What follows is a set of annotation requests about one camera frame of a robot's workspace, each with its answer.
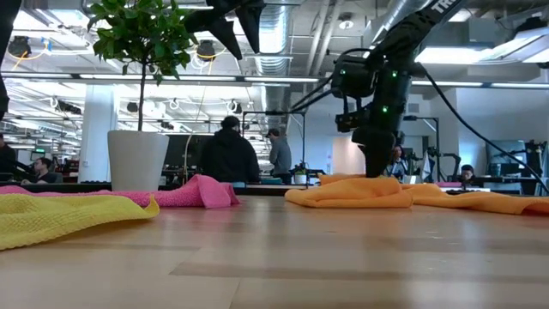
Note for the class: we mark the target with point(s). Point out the green leafy indoor tree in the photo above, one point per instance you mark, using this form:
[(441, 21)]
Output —
[(141, 34)]

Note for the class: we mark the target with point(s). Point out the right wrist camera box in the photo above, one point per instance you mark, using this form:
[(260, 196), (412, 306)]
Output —
[(349, 122)]

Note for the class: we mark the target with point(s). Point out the orange microfiber towel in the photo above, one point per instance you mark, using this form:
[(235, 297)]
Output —
[(343, 195), (472, 201)]

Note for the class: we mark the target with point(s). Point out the long ceiling light strip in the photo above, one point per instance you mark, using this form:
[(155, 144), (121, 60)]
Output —
[(257, 79)]

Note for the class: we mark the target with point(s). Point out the pink microfiber towel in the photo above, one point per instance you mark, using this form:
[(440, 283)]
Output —
[(201, 193)]

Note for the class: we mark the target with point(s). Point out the black computer monitor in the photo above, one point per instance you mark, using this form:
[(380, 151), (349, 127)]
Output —
[(180, 150)]

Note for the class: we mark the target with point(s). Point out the person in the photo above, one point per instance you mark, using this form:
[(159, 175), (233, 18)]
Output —
[(6, 156), (281, 156), (398, 165), (229, 159), (467, 172), (43, 171)]

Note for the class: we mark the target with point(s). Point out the bright ceiling light panel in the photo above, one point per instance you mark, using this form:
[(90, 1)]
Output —
[(450, 55)]

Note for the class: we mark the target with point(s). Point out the silver ribbed ventilation duct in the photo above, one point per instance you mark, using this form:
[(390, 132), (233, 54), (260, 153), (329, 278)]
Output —
[(274, 38)]

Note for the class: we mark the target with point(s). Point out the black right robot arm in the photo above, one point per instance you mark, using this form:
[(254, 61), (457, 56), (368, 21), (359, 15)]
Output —
[(407, 30)]

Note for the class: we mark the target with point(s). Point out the small potted desk plant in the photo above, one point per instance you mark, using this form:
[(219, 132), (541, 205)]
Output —
[(300, 178)]

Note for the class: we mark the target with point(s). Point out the black ceiling dome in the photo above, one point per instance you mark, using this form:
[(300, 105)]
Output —
[(19, 46), (206, 51)]

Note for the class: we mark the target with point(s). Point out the yellow microfiber towel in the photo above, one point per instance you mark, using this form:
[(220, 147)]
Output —
[(64, 219)]

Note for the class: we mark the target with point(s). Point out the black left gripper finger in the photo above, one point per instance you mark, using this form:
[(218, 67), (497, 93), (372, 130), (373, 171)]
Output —
[(251, 26), (214, 23)]

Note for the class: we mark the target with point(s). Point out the white building column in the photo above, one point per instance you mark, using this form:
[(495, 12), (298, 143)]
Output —
[(98, 129)]

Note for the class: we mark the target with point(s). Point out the grey computer monitor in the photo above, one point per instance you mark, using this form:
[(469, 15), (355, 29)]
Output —
[(506, 150)]

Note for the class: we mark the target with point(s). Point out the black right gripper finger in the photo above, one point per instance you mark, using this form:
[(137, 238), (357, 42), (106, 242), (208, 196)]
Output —
[(377, 163)]

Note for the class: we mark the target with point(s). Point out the white plant pot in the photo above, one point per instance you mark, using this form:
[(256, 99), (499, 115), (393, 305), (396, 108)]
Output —
[(137, 159)]

